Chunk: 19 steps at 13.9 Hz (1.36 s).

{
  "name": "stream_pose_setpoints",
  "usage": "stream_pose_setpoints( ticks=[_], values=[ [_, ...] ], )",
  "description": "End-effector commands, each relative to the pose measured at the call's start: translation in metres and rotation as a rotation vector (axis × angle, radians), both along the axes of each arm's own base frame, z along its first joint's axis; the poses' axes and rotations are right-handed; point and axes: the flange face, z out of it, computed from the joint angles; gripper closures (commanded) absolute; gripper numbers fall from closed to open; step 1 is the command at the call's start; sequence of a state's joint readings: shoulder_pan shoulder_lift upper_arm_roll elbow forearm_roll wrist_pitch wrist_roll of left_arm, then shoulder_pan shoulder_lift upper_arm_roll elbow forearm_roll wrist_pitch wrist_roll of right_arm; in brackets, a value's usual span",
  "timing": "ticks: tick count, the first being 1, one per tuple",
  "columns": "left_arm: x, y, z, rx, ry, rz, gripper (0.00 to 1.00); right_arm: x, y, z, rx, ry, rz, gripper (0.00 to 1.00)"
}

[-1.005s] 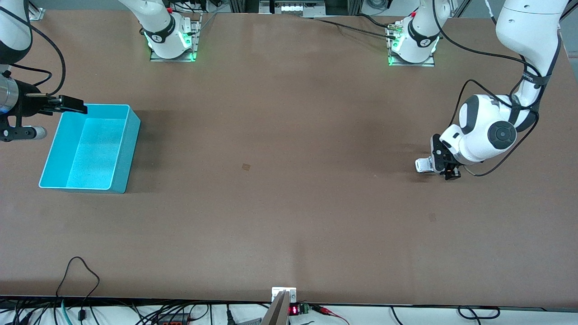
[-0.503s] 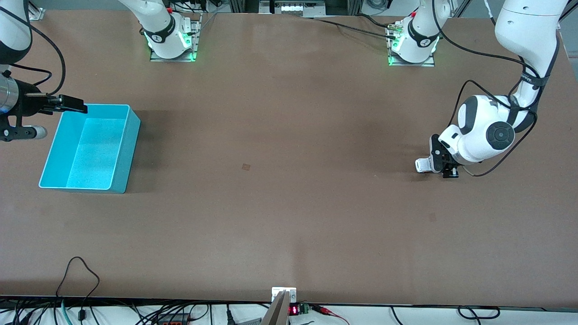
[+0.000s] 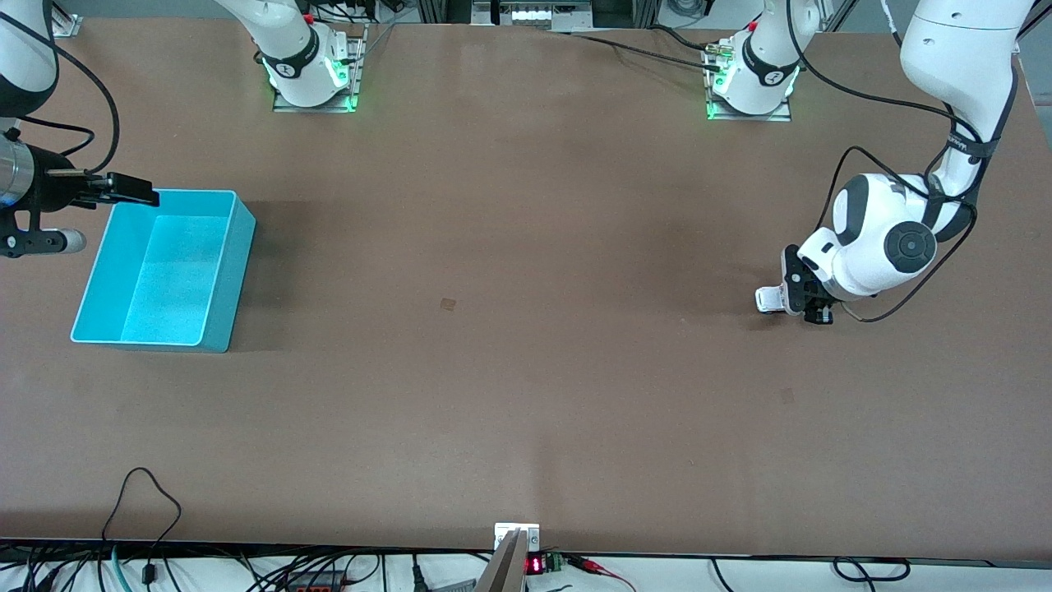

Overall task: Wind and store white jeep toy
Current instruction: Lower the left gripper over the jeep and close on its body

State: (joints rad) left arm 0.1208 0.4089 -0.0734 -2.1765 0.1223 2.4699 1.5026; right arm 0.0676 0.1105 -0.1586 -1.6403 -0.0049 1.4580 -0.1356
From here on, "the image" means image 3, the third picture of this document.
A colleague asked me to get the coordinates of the thin black looped cable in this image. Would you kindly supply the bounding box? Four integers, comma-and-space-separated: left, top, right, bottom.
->
100, 467, 183, 545

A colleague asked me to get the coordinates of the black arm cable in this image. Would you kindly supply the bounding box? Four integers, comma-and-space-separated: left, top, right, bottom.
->
787, 0, 980, 324
0, 12, 121, 175

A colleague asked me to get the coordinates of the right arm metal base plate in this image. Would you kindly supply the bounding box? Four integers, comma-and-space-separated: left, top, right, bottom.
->
272, 23, 367, 114

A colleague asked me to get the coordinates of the black coiled cable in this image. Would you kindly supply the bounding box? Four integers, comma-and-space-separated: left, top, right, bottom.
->
831, 557, 912, 584

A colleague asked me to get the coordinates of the aluminium camera mount bar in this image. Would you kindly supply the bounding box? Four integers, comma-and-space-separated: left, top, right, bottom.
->
474, 522, 542, 592

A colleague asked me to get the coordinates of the black cable across table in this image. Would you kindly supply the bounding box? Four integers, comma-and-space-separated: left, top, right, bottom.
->
565, 24, 726, 76

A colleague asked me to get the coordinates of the grey equipment box with lights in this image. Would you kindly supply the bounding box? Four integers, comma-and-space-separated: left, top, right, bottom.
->
472, 0, 594, 33

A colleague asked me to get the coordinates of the turquoise plastic bin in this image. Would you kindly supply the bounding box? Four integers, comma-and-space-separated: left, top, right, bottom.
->
70, 188, 256, 354

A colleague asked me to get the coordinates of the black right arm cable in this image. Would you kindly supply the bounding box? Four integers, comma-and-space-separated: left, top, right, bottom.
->
0, 12, 121, 175

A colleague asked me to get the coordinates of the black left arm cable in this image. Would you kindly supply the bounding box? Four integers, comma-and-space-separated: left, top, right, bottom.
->
787, 0, 980, 324

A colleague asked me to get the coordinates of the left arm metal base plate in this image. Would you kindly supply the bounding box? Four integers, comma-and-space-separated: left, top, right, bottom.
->
704, 41, 793, 123

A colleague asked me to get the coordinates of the red clip lead wire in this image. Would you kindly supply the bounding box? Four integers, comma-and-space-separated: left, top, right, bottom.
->
566, 555, 635, 592

